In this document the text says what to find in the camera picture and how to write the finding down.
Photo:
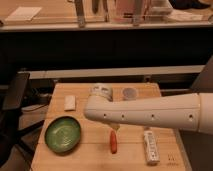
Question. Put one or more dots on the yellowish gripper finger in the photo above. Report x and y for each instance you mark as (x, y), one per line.
(114, 126)

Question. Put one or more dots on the green ceramic bowl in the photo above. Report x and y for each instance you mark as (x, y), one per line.
(63, 134)

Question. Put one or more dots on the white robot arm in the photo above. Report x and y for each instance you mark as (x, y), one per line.
(191, 112)

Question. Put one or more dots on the white paper cup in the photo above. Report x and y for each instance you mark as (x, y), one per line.
(129, 94)

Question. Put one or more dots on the white plastic bottle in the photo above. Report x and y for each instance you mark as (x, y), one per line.
(150, 145)

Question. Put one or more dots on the white rectangular block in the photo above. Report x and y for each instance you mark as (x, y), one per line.
(70, 103)

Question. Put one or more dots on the long wooden shelf board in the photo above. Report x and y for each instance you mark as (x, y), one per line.
(75, 73)

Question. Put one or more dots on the black office chair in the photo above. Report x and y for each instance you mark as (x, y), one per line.
(10, 112)

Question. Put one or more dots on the white paper sheet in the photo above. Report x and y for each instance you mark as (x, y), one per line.
(23, 14)

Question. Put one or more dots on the metal frame post right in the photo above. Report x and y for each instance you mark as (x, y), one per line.
(137, 12)

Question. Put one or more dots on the metal frame post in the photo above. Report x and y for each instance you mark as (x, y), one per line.
(80, 13)
(137, 12)

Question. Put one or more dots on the metal frame post left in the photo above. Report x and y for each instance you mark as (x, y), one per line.
(80, 13)

